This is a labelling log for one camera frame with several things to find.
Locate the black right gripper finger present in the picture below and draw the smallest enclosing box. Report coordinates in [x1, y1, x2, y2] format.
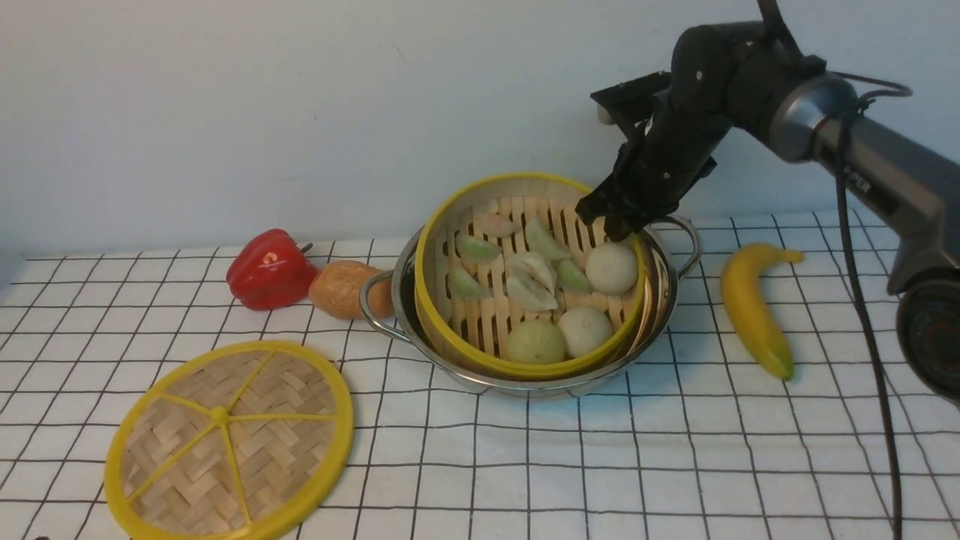
[575, 191, 661, 242]

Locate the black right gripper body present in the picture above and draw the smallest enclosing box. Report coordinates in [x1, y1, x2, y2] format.
[590, 71, 733, 220]

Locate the yellow bamboo steamer basket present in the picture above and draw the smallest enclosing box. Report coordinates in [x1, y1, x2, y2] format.
[414, 173, 648, 382]

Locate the yellow woven steamer lid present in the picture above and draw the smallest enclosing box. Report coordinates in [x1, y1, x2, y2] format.
[103, 340, 356, 539]

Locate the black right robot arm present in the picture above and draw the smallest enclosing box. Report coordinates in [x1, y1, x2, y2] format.
[576, 21, 959, 403]

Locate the stainless steel pot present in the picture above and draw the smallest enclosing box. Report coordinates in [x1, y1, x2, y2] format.
[358, 216, 703, 400]

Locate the white round bun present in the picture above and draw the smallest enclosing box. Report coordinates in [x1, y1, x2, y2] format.
[556, 305, 614, 359]
[585, 242, 641, 296]

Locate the white folded dumpling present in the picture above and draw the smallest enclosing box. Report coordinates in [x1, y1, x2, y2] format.
[506, 252, 559, 312]

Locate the pink dumpling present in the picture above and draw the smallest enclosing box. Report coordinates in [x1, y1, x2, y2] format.
[474, 212, 519, 239]

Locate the yellow banana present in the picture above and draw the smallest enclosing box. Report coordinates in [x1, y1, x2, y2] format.
[721, 242, 805, 382]

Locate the greenish round bun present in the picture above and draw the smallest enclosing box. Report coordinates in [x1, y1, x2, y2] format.
[503, 319, 567, 365]

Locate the green dumpling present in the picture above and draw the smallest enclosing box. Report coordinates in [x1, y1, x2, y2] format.
[454, 235, 502, 264]

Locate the white checkered tablecloth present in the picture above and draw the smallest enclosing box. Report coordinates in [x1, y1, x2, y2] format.
[0, 204, 960, 540]

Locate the brown potato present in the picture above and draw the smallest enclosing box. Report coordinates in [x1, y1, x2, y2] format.
[308, 259, 394, 320]

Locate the red bell pepper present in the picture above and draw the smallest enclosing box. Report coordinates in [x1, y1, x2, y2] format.
[225, 229, 320, 311]

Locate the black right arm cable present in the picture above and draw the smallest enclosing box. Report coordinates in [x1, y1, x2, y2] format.
[829, 71, 914, 540]

